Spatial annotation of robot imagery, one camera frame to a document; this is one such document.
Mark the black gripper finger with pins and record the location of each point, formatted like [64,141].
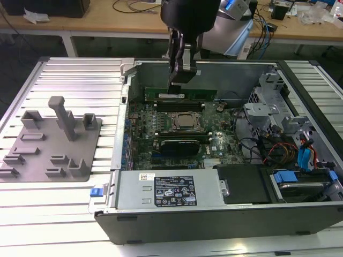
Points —
[175,53]
[189,76]

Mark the green RAM stick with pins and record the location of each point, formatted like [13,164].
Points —
[198,94]

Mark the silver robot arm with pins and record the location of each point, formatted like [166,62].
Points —
[222,34]

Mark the black RAM slot bank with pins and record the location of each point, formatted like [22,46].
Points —
[179,106]
[171,133]

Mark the silver CPU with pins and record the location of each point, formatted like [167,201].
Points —
[185,120]

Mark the coin cell battery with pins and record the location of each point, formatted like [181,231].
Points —
[220,108]

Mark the gray case release latch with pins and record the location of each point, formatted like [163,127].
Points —
[126,65]

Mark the CPU socket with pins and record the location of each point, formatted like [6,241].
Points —
[199,125]

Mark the black graphics card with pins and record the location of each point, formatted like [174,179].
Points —
[179,147]

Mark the metal drive cage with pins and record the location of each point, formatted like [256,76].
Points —
[257,108]

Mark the green motherboard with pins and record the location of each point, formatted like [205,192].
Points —
[227,144]

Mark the silver chipset heat sink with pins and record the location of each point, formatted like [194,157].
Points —
[213,162]

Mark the small black device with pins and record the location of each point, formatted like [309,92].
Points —
[280,10]

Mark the wooden desk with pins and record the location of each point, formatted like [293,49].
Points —
[80,21]

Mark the black plastic shroud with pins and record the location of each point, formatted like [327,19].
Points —
[241,184]

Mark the clear plastic bags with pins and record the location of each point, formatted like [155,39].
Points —
[313,16]

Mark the gray power supply unit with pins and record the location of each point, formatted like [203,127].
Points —
[134,192]

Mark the large black box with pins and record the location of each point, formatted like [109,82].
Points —
[53,8]

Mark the hard disk in blue carrier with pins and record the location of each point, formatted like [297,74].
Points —
[284,177]

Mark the crumpled white paper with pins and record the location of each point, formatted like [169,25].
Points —
[34,16]

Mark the blue case latch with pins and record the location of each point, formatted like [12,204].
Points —
[96,192]

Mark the gray parts rack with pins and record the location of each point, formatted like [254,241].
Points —
[53,139]

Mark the black PC case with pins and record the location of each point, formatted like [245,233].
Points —
[214,227]

